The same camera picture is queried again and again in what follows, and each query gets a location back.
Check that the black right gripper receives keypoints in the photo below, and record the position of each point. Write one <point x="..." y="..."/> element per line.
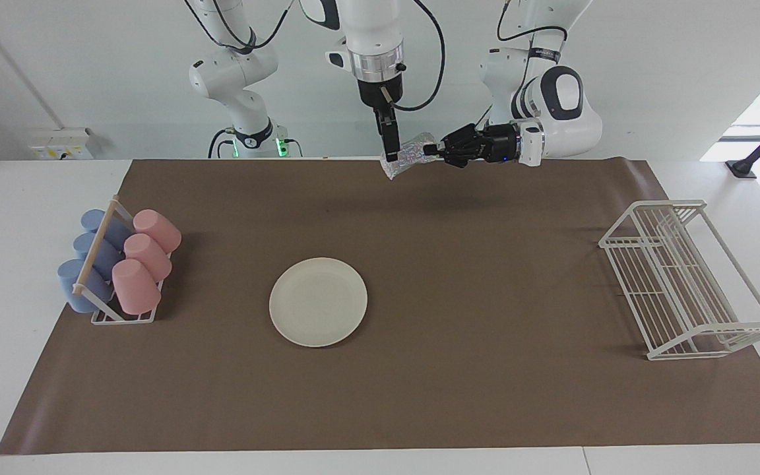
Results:
<point x="380" y="95"/>

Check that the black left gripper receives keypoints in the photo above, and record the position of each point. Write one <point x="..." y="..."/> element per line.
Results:
<point x="502" y="144"/>

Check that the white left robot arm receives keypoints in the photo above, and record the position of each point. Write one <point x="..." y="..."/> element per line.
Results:
<point x="584" y="128"/>

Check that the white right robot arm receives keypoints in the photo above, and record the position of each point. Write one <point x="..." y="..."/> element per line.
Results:
<point x="373" y="26"/>

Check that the cream round plate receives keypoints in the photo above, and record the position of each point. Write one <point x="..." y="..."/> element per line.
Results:
<point x="318" y="302"/>

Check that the brown table mat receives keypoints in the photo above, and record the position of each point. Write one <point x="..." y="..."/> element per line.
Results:
<point x="459" y="382"/>

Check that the pink plastic cup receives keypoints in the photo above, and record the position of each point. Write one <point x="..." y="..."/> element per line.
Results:
<point x="136" y="287"/>
<point x="158" y="229"/>
<point x="149" y="257"/>

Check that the blue plastic cup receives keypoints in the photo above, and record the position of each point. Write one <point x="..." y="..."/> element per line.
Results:
<point x="83" y="245"/>
<point x="92" y="220"/>
<point x="70" y="280"/>

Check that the white cup holder rack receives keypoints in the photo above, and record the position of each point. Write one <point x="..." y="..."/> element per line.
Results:
<point x="95" y="249"/>

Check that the white wall socket box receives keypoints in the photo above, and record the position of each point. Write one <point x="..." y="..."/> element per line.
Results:
<point x="60" y="142"/>

